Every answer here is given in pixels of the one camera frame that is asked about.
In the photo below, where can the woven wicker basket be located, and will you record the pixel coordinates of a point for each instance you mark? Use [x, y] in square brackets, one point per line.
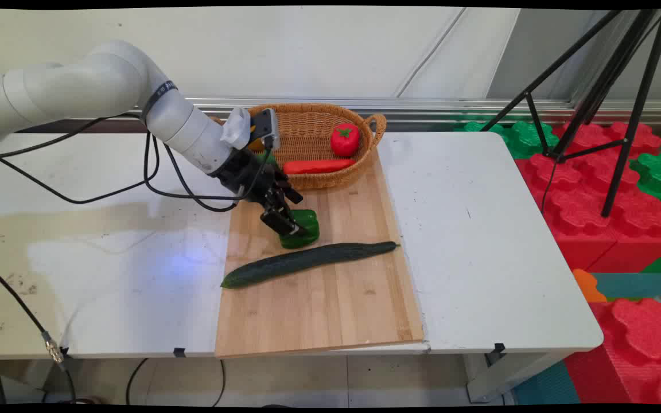
[307, 129]

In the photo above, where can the red toy carrot green leaves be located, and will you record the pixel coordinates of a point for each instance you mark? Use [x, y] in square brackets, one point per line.
[319, 166]

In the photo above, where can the green foam block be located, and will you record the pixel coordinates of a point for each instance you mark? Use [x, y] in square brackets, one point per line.
[660, 172]
[523, 137]

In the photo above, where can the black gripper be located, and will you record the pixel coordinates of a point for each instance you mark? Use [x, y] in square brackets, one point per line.
[247, 172]

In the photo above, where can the red toy tomato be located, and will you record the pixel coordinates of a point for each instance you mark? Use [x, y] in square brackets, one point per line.
[345, 140]

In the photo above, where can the black tripod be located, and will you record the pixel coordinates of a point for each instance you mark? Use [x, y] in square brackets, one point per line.
[623, 80]

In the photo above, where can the long dark green cucumber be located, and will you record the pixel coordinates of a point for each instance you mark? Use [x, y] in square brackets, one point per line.
[307, 259]

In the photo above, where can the green toy bell pepper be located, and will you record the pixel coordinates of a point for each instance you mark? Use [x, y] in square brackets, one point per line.
[307, 238]

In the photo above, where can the aluminium window rail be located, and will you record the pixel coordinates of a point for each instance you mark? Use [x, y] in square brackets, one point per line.
[451, 109]

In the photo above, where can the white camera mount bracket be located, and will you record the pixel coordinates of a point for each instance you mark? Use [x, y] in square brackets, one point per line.
[236, 129]

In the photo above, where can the orange foam piece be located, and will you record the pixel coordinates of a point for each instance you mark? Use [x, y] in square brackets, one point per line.
[587, 285]

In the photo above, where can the black table clip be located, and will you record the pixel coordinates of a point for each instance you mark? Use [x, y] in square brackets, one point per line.
[498, 348]
[179, 351]

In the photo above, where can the white table leg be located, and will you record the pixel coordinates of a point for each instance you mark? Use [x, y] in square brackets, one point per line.
[508, 376]

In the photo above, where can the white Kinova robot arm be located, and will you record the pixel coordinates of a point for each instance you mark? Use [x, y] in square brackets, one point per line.
[107, 80]

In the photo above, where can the wooden bamboo cutting board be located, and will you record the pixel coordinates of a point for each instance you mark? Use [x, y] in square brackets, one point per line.
[319, 310]

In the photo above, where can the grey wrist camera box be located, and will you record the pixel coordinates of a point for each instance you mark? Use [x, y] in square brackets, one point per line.
[264, 127]

